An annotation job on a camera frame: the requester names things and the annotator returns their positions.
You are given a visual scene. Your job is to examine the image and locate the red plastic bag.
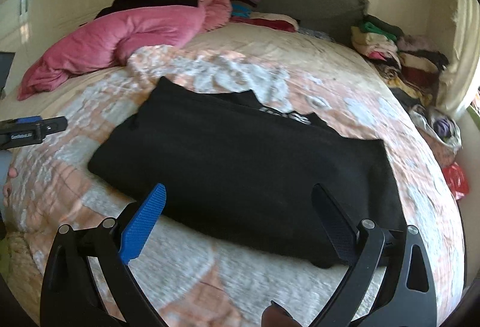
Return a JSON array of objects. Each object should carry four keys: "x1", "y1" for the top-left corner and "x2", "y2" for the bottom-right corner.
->
[{"x1": 442, "y1": 162, "x2": 470, "y2": 201}]

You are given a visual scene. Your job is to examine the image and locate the peach white patterned bedspread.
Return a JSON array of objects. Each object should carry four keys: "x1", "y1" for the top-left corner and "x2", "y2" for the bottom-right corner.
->
[{"x1": 1, "y1": 24, "x2": 465, "y2": 326}]

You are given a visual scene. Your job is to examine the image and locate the cream curtain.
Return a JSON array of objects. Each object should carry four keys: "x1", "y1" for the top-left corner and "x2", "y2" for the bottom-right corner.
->
[{"x1": 437, "y1": 0, "x2": 479, "y2": 119}]

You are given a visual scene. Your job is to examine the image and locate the grey bed headboard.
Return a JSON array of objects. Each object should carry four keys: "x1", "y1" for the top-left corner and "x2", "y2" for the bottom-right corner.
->
[{"x1": 258, "y1": 0, "x2": 369, "y2": 47}]

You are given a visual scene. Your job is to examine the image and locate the pink duvet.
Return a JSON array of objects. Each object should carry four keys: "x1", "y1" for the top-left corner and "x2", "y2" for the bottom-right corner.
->
[{"x1": 17, "y1": 0, "x2": 232, "y2": 101}]

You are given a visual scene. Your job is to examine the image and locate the person's left hand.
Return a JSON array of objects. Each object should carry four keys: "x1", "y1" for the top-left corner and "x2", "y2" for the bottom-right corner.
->
[{"x1": 2, "y1": 166, "x2": 18, "y2": 198}]

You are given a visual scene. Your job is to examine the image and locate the person's right hand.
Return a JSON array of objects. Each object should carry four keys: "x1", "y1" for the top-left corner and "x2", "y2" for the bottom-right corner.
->
[{"x1": 260, "y1": 300, "x2": 301, "y2": 327}]

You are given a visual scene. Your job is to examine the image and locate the red and white folded garment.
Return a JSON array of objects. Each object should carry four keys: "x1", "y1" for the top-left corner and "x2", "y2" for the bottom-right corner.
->
[{"x1": 230, "y1": 12, "x2": 299, "y2": 33}]

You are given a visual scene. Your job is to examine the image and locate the black garment behind duvet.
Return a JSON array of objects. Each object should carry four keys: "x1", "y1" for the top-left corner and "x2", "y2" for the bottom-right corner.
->
[{"x1": 95, "y1": 0, "x2": 199, "y2": 19}]

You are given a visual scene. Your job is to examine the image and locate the floral laundry basket with clothes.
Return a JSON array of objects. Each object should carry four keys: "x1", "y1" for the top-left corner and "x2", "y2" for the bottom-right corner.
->
[{"x1": 408, "y1": 104, "x2": 462, "y2": 168}]

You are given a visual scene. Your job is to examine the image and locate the black sweater orange cuffs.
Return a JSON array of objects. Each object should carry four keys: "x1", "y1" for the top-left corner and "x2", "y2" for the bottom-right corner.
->
[{"x1": 88, "y1": 78, "x2": 406, "y2": 267}]

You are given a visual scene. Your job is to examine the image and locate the striped colourful pillow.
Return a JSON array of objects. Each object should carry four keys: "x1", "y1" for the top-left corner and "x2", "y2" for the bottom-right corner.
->
[{"x1": 230, "y1": 0, "x2": 261, "y2": 18}]

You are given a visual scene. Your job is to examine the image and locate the beige fluffy blanket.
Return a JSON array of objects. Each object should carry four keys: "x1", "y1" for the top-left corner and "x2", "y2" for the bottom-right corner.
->
[{"x1": 1, "y1": 232, "x2": 42, "y2": 320}]

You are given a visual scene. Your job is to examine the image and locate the pile of folded clothes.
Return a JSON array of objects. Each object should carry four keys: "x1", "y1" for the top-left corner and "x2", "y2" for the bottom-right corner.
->
[{"x1": 351, "y1": 15, "x2": 449, "y2": 109}]

